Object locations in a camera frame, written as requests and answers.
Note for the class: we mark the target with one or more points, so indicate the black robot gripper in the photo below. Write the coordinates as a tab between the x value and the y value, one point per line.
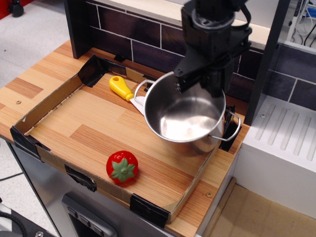
215	33

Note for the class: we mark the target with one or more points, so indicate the stainless steel pot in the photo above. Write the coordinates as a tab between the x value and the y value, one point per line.
191	122

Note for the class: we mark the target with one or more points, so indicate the cardboard fence with black tape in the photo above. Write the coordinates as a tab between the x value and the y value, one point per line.
79	125

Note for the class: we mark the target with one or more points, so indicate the light wooden upper shelf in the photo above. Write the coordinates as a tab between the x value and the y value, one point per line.
169	11

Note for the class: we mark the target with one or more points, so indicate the white dish drainer sink unit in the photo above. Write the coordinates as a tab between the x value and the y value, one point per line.
277	159

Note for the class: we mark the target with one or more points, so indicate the red toy tomato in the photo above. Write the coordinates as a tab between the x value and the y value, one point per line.
122	166

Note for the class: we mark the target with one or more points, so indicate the grey oven control panel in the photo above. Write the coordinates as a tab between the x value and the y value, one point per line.
85	222

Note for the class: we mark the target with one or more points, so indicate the black caster wheel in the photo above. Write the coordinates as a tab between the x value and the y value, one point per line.
15	8

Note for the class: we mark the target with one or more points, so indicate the dark grey shelf post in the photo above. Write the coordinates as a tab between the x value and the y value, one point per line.
262	82

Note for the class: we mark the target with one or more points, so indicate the yellow handled toy knife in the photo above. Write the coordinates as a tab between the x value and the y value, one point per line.
118	85

